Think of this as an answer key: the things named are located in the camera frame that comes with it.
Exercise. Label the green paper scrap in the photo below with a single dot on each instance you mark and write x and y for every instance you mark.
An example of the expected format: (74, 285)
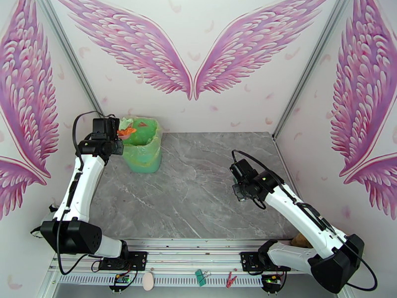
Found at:
(126, 123)

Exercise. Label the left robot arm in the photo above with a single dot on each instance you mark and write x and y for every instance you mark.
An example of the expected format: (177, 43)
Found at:
(83, 182)

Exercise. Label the green trash bin with bag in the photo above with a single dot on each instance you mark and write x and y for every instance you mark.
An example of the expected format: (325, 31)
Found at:
(142, 151)

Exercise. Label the brown bear plush toy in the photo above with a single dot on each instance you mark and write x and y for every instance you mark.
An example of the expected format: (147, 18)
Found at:
(301, 241)

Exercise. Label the red clip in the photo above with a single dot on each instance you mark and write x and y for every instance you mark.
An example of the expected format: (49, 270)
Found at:
(230, 279)

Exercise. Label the right circuit board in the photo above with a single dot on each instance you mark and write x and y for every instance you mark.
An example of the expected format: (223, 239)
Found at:
(272, 280)

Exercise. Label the circuit board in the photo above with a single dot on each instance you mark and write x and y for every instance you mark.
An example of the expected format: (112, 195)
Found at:
(121, 279)
(272, 280)

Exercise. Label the green binder clip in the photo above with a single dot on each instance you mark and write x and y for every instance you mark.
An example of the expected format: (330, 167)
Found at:
(201, 277)

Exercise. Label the grey husky plush toy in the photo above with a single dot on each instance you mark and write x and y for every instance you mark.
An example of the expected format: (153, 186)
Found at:
(35, 232)

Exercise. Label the white perforated strip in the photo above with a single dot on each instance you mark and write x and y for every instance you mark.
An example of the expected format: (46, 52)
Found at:
(173, 279)

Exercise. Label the beige egg-shaped object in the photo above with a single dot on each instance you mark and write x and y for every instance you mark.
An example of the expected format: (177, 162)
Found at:
(148, 281)

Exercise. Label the left circuit board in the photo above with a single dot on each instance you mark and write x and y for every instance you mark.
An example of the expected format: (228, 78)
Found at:
(121, 279)

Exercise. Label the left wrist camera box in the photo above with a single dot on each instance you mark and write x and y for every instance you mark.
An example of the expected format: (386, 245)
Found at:
(100, 126)

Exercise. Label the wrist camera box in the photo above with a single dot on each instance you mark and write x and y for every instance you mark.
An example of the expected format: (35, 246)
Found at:
(241, 169)
(100, 126)

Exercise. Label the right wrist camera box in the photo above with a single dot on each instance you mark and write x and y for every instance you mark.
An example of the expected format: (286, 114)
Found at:
(241, 169)

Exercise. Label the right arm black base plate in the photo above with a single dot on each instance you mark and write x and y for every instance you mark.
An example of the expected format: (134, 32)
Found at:
(248, 260)

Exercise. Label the aluminium frame post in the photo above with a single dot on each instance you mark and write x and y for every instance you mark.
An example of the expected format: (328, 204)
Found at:
(74, 64)
(310, 73)

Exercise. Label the aluminium mounting rail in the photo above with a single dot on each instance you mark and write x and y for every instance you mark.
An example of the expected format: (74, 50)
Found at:
(192, 255)

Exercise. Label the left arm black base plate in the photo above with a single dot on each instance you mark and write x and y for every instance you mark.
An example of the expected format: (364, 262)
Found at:
(139, 260)

